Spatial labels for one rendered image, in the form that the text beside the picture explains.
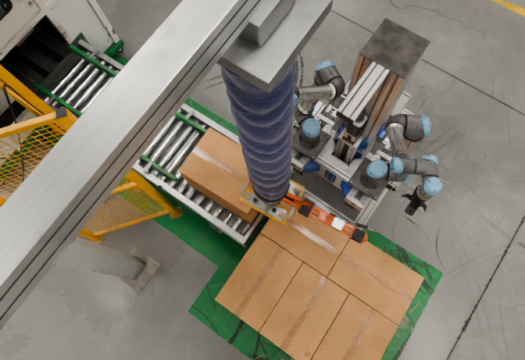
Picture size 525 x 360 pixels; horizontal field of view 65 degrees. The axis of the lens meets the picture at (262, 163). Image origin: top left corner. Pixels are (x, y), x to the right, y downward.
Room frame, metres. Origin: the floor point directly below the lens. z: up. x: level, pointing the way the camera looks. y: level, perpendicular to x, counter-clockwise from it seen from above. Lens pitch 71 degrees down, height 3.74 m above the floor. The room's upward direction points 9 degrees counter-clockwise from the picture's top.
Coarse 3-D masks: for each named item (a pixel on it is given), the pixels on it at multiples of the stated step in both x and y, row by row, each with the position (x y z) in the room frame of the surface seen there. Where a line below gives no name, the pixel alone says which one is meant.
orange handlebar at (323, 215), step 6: (294, 198) 0.62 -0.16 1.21; (294, 204) 0.59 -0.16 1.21; (318, 210) 0.53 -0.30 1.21; (318, 216) 0.49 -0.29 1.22; (324, 216) 0.48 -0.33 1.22; (330, 216) 0.47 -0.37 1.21; (324, 222) 0.45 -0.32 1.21; (348, 228) 0.39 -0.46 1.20; (348, 234) 0.35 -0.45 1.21; (366, 240) 0.30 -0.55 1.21
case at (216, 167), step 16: (208, 144) 1.18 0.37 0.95; (224, 144) 1.16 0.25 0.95; (192, 160) 1.08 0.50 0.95; (208, 160) 1.06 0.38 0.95; (224, 160) 1.04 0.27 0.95; (240, 160) 1.02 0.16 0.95; (192, 176) 0.96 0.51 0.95; (208, 176) 0.94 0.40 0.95; (224, 176) 0.92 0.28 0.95; (240, 176) 0.90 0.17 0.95; (208, 192) 0.86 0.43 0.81; (224, 192) 0.81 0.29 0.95; (240, 208) 0.68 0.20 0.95
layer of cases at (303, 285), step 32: (288, 224) 0.59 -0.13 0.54; (320, 224) 0.55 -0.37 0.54; (256, 256) 0.38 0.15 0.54; (288, 256) 0.35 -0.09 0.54; (320, 256) 0.31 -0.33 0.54; (352, 256) 0.28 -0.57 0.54; (384, 256) 0.24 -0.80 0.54; (224, 288) 0.19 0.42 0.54; (256, 288) 0.15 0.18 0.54; (288, 288) 0.12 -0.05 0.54; (320, 288) 0.09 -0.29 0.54; (352, 288) 0.05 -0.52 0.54; (384, 288) 0.02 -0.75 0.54; (416, 288) -0.01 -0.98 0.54; (256, 320) -0.07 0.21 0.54; (288, 320) -0.10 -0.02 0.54; (320, 320) -0.13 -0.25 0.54; (352, 320) -0.16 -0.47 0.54; (384, 320) -0.19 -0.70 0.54; (288, 352) -0.31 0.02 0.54; (320, 352) -0.34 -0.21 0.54; (352, 352) -0.37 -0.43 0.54
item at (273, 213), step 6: (252, 192) 0.73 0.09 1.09; (240, 198) 0.71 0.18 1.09; (252, 198) 0.69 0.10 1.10; (258, 198) 0.69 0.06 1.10; (246, 204) 0.66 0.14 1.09; (252, 204) 0.65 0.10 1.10; (258, 210) 0.61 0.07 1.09; (264, 210) 0.60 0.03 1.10; (270, 210) 0.60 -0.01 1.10; (276, 210) 0.59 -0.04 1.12; (282, 210) 0.58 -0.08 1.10; (288, 210) 0.58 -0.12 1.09; (270, 216) 0.56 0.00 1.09; (276, 216) 0.55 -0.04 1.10; (282, 222) 0.51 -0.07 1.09
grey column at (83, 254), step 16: (80, 240) 0.57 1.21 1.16; (64, 256) 0.45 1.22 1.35; (80, 256) 0.47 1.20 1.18; (96, 256) 0.49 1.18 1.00; (112, 256) 0.51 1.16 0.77; (128, 256) 0.56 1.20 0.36; (144, 256) 0.60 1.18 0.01; (96, 272) 0.41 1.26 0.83; (112, 272) 0.42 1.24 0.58; (128, 272) 0.44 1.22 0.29; (144, 272) 0.46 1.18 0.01
